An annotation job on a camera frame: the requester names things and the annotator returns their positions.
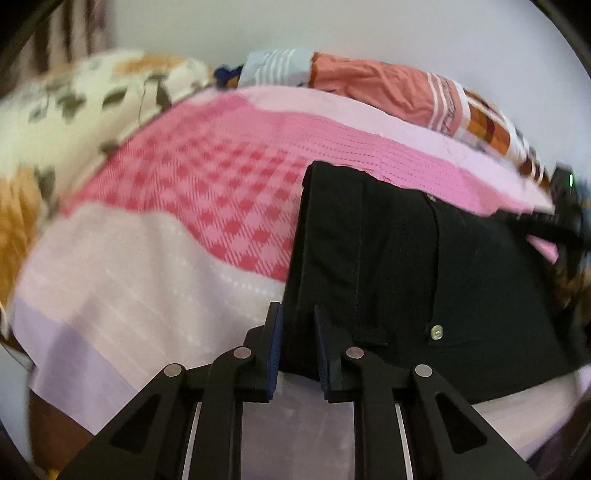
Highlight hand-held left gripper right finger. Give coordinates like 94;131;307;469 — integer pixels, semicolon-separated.
313;305;539;480

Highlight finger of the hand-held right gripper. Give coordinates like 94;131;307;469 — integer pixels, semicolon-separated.
501;210;583;245

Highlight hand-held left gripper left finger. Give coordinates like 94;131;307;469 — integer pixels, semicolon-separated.
58;302;284;480

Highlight black pants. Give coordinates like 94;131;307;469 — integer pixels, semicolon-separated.
279;159;583;405

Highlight pink checked bedsheet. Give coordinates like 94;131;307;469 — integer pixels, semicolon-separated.
9;85;591;480

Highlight patchwork salmon pillow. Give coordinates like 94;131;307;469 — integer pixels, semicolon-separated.
240;48;555;186

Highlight dark blue cloth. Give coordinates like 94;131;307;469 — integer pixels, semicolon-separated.
213;65;245;89

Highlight white floral blanket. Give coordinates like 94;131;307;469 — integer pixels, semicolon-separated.
0;48;219;308

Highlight brown striped curtain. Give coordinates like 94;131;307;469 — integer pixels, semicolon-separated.
25;0;109;75

